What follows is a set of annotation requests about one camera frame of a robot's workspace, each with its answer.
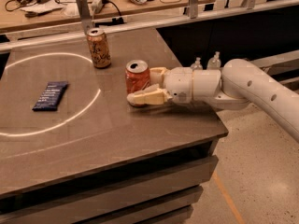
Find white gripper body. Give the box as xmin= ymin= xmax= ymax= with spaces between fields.
xmin=164 ymin=67 xmax=192 ymax=104

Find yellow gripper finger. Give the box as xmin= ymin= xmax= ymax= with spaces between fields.
xmin=149 ymin=67 xmax=168 ymax=86
xmin=127 ymin=84 xmax=172 ymax=105

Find red coke can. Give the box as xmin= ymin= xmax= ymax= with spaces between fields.
xmin=125 ymin=60 xmax=150 ymax=93

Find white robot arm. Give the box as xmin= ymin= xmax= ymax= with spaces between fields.
xmin=127 ymin=59 xmax=299 ymax=142

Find tan sparkling water can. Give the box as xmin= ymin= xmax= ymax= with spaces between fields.
xmin=87 ymin=28 xmax=111 ymax=68

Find metal railing bar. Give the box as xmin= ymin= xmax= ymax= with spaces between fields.
xmin=0 ymin=0 xmax=299 ymax=53

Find grey cabinet drawers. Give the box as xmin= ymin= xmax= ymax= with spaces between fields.
xmin=1 ymin=143 xmax=218 ymax=224

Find dark blue snack bar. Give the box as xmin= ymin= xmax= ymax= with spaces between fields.
xmin=32 ymin=81 xmax=68 ymax=111

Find grey metal bracket post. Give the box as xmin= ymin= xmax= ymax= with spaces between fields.
xmin=76 ymin=0 xmax=93 ymax=34

